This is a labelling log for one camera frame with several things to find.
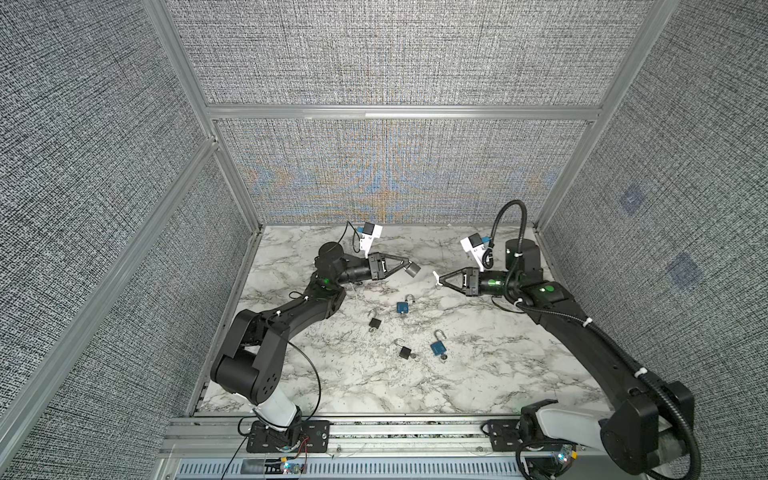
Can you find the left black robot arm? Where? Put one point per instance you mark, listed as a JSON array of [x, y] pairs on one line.
[[250, 360]]

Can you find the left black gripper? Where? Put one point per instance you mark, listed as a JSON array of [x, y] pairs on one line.
[[379, 267]]

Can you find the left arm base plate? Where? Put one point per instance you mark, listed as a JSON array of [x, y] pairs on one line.
[[288, 436]]

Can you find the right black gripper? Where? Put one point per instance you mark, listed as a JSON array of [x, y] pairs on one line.
[[472, 280]]

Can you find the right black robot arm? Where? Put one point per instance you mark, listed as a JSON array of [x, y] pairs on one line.
[[650, 422]]

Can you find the blue padlock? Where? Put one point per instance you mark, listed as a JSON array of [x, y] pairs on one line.
[[438, 346], [403, 307]]

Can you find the aluminium frame back bar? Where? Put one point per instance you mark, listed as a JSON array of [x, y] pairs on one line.
[[372, 112]]

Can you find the upper blue padlock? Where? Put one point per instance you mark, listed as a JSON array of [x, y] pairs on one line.
[[403, 307]]

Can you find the lower blue padlock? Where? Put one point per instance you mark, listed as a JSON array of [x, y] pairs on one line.
[[438, 346]]

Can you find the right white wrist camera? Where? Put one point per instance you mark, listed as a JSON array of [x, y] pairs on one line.
[[476, 246]]

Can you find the aluminium front rail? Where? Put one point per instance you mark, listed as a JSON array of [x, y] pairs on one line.
[[386, 446]]

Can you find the small black padlock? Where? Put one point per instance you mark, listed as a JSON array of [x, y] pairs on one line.
[[412, 269], [374, 321], [404, 352]]

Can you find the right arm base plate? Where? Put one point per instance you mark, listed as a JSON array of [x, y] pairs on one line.
[[506, 435]]

